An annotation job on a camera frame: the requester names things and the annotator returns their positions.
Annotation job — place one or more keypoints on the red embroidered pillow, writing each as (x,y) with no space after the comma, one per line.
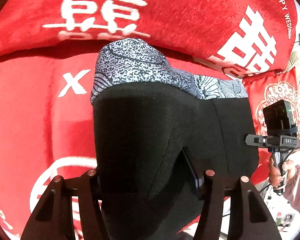
(255,92)

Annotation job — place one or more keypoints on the red printed bed sheet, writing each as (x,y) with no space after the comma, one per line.
(27,117)

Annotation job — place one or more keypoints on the black pants with grey waistband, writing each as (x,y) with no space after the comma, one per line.
(140,130)

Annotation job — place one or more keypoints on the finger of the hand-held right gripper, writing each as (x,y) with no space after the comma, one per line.
(257,140)

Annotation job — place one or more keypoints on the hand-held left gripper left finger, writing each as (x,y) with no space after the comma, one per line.
(90,187)

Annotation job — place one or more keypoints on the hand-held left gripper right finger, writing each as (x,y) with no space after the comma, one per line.
(193,175)

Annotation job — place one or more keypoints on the red plush printed blanket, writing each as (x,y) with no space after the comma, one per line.
(190,12)

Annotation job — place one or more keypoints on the person's right hand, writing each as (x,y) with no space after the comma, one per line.
(291,168)

